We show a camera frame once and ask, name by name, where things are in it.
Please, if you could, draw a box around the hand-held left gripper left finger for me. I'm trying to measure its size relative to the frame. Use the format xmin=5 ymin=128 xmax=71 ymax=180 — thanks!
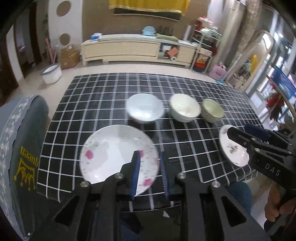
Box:
xmin=30 ymin=150 xmax=141 ymax=241

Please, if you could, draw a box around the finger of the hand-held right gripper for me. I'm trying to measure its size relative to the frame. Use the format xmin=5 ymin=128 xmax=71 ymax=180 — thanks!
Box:
xmin=227 ymin=127 xmax=258 ymax=151
xmin=245 ymin=123 xmax=271 ymax=140

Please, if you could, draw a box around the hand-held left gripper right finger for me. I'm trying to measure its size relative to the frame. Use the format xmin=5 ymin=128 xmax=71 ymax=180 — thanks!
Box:
xmin=160 ymin=151 xmax=271 ymax=241

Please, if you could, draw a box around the small floral white plate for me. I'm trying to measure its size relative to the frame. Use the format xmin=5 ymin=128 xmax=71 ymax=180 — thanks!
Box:
xmin=219 ymin=125 xmax=250 ymax=167

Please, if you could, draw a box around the large floral white plate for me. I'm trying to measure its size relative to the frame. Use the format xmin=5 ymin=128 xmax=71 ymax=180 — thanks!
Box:
xmin=79 ymin=125 xmax=160 ymax=197

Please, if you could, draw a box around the cream bowl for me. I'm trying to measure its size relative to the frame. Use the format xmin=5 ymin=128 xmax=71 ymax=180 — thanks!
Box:
xmin=169 ymin=93 xmax=201 ymax=123

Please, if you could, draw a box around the large white bowl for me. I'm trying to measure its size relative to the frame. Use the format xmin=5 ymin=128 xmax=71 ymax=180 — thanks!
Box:
xmin=126 ymin=93 xmax=165 ymax=124

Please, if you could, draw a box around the person's right hand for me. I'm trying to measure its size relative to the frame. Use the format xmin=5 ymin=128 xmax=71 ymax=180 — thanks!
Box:
xmin=265 ymin=184 xmax=286 ymax=222

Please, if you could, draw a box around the wooden coat stand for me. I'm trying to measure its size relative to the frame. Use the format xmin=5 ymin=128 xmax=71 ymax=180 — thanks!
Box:
xmin=266 ymin=74 xmax=296 ymax=124

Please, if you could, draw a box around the green patterned bowl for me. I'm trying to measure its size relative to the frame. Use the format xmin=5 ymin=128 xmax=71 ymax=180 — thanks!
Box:
xmin=201 ymin=98 xmax=225 ymax=123

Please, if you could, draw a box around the person's leg in blue jeans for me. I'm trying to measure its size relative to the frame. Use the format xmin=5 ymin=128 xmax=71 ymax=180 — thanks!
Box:
xmin=228 ymin=182 xmax=253 ymax=215

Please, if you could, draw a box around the pink bag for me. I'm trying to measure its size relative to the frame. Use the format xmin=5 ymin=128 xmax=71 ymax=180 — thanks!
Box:
xmin=208 ymin=64 xmax=227 ymax=80

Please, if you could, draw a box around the black white checked tablecloth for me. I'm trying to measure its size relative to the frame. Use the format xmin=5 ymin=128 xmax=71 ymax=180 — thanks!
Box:
xmin=37 ymin=73 xmax=265 ymax=209

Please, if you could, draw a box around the white shelf rack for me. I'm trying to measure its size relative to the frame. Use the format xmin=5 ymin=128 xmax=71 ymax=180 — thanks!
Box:
xmin=191 ymin=17 xmax=219 ymax=73

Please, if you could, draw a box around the tall silver air conditioner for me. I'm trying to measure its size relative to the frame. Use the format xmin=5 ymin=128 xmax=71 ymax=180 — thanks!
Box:
xmin=221 ymin=0 xmax=246 ymax=70

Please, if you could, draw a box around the green folded cloth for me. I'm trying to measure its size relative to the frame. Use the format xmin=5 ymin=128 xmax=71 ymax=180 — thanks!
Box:
xmin=156 ymin=34 xmax=178 ymax=42

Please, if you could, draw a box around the beige low cabinet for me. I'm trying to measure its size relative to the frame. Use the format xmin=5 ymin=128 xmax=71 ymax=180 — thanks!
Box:
xmin=81 ymin=34 xmax=197 ymax=68

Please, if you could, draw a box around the white plastic bucket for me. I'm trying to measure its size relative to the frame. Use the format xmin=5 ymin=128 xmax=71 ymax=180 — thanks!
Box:
xmin=42 ymin=64 xmax=62 ymax=84

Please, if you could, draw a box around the large cardboard box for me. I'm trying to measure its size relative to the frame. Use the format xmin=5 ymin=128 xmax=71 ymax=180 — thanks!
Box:
xmin=58 ymin=51 xmax=80 ymax=70

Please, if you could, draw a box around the black television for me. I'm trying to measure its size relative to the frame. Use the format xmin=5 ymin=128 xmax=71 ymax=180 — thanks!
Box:
xmin=113 ymin=7 xmax=182 ymax=22

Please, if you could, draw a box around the pink long roll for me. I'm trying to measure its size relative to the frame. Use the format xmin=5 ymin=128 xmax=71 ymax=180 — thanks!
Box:
xmin=46 ymin=37 xmax=53 ymax=65

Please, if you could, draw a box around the yellow hanging cloth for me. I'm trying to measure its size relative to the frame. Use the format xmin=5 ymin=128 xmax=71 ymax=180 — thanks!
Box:
xmin=109 ymin=0 xmax=191 ymax=16

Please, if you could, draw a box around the arched wooden mirror frame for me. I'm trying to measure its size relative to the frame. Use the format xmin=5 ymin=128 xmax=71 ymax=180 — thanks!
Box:
xmin=225 ymin=30 xmax=275 ymax=89

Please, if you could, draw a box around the dark wooden door frame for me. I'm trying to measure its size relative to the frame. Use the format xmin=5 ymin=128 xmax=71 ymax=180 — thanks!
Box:
xmin=7 ymin=14 xmax=38 ymax=90

